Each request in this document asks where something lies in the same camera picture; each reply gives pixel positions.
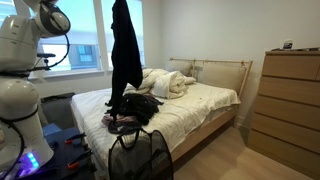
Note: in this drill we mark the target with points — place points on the black sweater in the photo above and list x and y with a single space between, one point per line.
127 68

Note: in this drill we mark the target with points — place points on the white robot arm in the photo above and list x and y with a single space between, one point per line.
25 147

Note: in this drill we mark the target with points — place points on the blue robot base table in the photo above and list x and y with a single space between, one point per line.
56 168

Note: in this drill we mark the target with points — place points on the black mesh laundry basket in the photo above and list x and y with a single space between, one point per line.
140 156

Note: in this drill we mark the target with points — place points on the white rumpled duvet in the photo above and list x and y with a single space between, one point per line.
162 83

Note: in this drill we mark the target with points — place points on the black garment middle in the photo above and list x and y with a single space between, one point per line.
143 107

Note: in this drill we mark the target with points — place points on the dark blue garment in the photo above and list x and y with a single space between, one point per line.
124 128

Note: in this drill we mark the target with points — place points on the pink garment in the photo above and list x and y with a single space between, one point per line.
107 119

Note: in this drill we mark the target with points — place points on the white bed mattress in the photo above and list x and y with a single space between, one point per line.
176 119

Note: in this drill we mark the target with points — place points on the wooden bed headboard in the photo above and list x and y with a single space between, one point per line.
231 74

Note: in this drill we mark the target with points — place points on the wooden chest of drawers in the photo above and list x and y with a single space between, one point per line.
285 125

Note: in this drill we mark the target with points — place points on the dark items on dresser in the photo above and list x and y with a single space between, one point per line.
288 46

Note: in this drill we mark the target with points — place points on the black clamp orange handles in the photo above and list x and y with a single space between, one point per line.
71 139

